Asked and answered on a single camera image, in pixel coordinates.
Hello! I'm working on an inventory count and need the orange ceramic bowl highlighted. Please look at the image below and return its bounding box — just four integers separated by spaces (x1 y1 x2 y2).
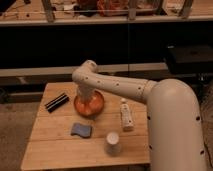
74 91 105 118

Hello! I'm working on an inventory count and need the long wooden shelf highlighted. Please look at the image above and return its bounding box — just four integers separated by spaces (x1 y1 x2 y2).
0 0 213 26

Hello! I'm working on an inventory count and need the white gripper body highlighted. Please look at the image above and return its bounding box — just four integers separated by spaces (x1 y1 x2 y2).
77 85 95 103

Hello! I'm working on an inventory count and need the black rectangular box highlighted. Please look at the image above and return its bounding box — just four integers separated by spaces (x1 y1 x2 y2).
45 93 69 113

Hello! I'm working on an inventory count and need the white paper cup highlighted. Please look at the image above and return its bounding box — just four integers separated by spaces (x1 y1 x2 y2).
105 132 121 156

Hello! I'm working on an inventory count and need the wooden table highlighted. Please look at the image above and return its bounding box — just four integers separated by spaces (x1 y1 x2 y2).
21 82 149 171

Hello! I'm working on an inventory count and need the black box on floor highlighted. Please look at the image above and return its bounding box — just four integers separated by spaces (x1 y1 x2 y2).
165 45 213 74

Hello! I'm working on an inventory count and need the blue sponge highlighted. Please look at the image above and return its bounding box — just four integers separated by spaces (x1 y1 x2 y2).
71 123 92 138

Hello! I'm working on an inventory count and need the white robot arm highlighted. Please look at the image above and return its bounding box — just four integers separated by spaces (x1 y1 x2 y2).
72 60 207 171

